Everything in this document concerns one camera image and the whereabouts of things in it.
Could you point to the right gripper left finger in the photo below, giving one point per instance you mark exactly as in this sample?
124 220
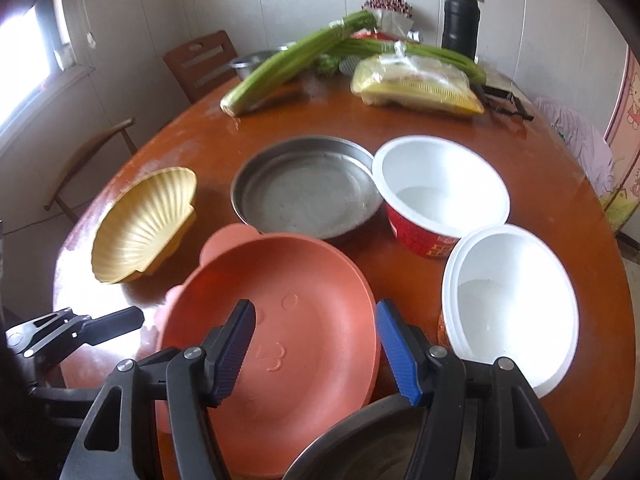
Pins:
118 438

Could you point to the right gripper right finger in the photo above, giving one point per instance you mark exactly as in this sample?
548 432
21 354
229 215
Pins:
514 436

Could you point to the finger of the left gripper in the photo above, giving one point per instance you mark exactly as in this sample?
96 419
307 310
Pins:
57 335

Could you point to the steel mixing bowl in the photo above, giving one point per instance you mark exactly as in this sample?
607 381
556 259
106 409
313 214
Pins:
374 443

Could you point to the red paper bowl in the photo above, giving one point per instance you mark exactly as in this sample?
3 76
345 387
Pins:
437 192
505 294

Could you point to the yellow shell-shaped plate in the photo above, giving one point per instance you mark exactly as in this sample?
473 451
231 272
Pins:
145 226

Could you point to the terracotta bear-shaped plate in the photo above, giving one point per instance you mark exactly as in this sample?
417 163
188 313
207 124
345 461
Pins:
313 358

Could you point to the steel round pan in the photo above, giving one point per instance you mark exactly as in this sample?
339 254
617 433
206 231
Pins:
320 186

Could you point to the window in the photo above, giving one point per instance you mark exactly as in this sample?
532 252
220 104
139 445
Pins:
38 61

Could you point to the pink cloth on chair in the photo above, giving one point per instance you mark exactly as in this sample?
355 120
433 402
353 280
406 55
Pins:
584 142

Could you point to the brown slatted wooden chair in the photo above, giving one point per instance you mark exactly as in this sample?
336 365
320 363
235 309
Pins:
202 64

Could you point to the pink cartoon door curtain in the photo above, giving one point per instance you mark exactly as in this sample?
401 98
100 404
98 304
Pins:
623 139

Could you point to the black folding stand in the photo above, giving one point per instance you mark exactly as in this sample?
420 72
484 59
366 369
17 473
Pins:
502 102

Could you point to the steel bowl at rear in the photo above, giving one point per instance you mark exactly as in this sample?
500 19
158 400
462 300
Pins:
246 64

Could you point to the bagged yellow noodles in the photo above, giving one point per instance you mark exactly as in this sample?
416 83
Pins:
422 84

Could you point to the celery bunch front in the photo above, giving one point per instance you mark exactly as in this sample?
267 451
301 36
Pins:
283 66

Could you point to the celery bunch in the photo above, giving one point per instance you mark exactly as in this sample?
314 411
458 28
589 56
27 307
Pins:
283 66
364 47

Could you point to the celery bunch rear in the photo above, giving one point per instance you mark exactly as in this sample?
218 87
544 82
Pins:
364 47

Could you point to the black thermos bottle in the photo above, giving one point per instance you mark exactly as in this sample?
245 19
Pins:
461 23

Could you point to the dried flower bouquet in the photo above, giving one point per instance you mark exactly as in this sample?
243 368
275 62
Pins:
393 17

